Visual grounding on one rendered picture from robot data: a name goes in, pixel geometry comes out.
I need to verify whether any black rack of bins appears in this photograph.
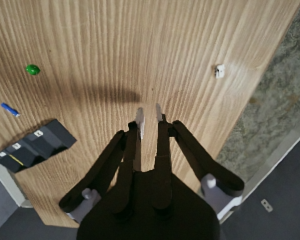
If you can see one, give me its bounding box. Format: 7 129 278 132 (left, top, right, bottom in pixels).
0 119 77 174

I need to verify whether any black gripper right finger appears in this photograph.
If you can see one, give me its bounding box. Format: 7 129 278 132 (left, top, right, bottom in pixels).
151 104 245 219

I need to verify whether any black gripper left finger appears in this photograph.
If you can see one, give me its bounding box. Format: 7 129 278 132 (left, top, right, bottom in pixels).
59 107 145 224

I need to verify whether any green die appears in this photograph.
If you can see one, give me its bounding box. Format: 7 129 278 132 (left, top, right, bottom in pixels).
25 65 41 75

